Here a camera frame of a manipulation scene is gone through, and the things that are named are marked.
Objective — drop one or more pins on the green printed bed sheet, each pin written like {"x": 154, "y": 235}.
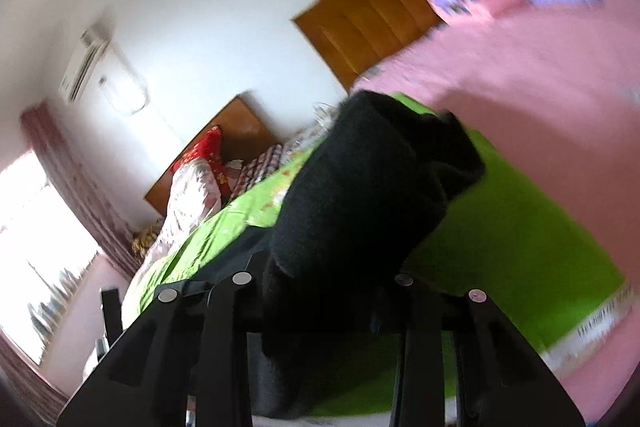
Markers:
{"x": 500, "y": 247}

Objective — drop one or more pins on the leopard print cloth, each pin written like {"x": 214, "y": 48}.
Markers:
{"x": 146, "y": 243}

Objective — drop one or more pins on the black upright frame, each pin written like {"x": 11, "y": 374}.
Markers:
{"x": 111, "y": 317}

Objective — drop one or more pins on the window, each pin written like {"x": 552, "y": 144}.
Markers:
{"x": 35, "y": 257}

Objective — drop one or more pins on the black pants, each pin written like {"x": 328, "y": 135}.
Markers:
{"x": 360, "y": 187}

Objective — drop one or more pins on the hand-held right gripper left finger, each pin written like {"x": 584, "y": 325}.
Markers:
{"x": 235, "y": 312}

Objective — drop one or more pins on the red patterned pillow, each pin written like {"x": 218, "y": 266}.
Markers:
{"x": 205, "y": 149}

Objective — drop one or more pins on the white air conditioner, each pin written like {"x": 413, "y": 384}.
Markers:
{"x": 82, "y": 62}

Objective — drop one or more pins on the pale floral pillow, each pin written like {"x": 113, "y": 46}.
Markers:
{"x": 310, "y": 136}

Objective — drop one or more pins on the pink blanket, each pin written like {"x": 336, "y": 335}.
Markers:
{"x": 550, "y": 107}

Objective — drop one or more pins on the purple striped curtain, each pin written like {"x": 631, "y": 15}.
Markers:
{"x": 85, "y": 187}
{"x": 25, "y": 382}

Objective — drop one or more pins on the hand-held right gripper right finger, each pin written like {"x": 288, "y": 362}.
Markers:
{"x": 417, "y": 327}

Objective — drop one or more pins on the striped pillow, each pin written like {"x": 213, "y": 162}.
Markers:
{"x": 270, "y": 157}

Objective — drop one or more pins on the wooden headboard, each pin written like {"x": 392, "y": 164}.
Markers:
{"x": 390, "y": 2}
{"x": 230, "y": 122}

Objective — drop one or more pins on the pale pink floral quilt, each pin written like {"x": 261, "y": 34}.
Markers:
{"x": 190, "y": 192}

